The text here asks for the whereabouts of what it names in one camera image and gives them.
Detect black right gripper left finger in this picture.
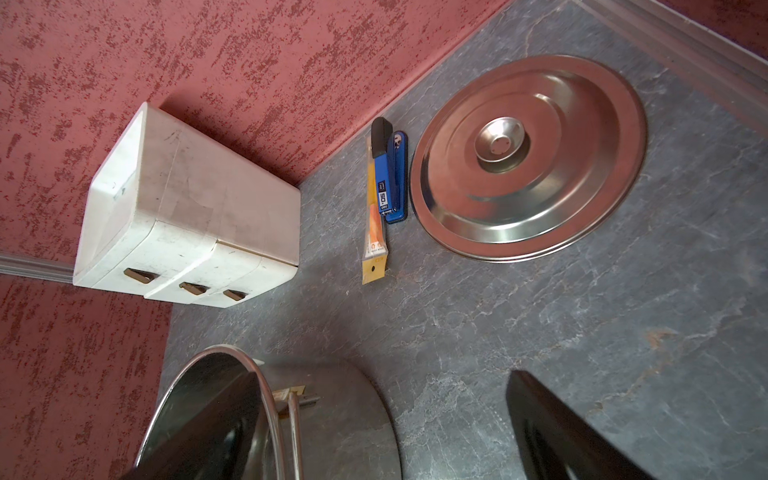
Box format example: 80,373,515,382
123,372,261,479

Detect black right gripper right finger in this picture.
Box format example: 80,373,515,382
506,370,651,479

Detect stainless steel pot lid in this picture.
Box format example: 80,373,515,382
410,55,648,263

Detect white three-drawer organizer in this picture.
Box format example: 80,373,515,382
73,104,301,308

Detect blue black stapler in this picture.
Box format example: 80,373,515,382
370,117,408,224

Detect aluminium corner post left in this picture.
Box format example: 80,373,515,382
0,253,74,284

